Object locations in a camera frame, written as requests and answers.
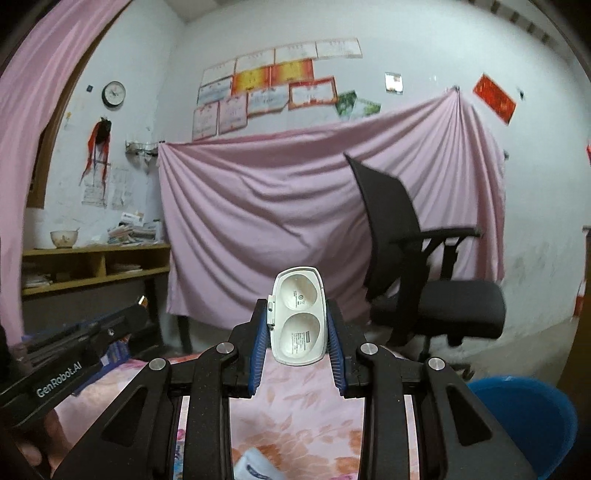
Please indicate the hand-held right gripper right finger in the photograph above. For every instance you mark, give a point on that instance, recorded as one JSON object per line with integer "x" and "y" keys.
{"x": 336, "y": 360}

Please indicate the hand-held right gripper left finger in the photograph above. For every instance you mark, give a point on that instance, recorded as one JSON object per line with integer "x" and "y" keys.
{"x": 259, "y": 355}

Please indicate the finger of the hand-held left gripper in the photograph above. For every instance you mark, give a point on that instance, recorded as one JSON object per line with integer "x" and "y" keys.
{"x": 124, "y": 321}

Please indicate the white plastic case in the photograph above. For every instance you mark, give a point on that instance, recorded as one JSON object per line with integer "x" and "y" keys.
{"x": 298, "y": 323}

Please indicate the blue plastic basin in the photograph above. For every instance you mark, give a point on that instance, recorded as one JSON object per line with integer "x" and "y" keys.
{"x": 531, "y": 415}

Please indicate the person's left hand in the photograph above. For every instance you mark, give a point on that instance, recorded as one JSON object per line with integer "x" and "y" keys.
{"x": 41, "y": 438}

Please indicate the pink floral blanket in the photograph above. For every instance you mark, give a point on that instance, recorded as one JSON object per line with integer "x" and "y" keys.
{"x": 295, "y": 415}

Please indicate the wooden shelf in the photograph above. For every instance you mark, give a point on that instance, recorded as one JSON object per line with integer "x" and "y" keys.
{"x": 92, "y": 252}

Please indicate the stack of books and papers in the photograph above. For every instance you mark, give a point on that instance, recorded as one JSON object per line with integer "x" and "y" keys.
{"x": 134, "y": 230}

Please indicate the ceramic bowl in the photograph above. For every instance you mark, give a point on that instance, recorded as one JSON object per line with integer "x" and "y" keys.
{"x": 63, "y": 240}

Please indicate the white plastic packet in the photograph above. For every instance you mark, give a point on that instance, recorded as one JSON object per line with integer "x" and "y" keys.
{"x": 254, "y": 467}

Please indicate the black office chair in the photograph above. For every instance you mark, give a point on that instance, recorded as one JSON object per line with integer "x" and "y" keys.
{"x": 438, "y": 304}

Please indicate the pink hanging sheet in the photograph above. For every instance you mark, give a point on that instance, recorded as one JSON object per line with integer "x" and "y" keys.
{"x": 258, "y": 207}

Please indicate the red tassel decoration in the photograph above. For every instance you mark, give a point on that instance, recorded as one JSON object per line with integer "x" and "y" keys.
{"x": 97, "y": 147}

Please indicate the pink door curtain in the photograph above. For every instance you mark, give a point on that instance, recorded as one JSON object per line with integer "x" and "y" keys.
{"x": 27, "y": 138}

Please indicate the paper sheets on wall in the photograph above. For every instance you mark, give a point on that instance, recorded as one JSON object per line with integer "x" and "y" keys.
{"x": 104, "y": 191}

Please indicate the wooden door frame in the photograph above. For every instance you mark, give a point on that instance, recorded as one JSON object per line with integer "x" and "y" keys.
{"x": 46, "y": 180}

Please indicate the metal wall rack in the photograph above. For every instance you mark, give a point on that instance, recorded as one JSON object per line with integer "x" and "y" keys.
{"x": 141, "y": 148}

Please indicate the round wall clock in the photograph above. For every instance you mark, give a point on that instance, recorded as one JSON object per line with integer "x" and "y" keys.
{"x": 113, "y": 94}

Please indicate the green wall poster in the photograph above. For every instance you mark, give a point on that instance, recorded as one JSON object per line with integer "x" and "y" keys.
{"x": 358, "y": 106}

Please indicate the group of wall certificates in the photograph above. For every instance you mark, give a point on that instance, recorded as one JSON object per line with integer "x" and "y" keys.
{"x": 251, "y": 81}

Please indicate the small wall picture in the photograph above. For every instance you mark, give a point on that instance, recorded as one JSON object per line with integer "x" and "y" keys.
{"x": 393, "y": 83}

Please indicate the red paper wall sign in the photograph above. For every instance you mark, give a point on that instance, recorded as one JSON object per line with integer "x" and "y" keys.
{"x": 495, "y": 98}

